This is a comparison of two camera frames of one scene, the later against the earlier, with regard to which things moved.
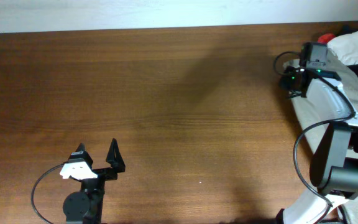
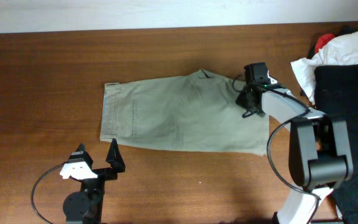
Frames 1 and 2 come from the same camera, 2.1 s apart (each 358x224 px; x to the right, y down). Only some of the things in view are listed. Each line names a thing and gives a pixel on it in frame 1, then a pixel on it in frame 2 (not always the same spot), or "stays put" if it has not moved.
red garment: (325, 38) stays put
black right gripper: (295, 82) → (247, 101)
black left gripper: (103, 173) stays put
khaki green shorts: (357, 87) → (197, 111)
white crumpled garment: (352, 48) stays put
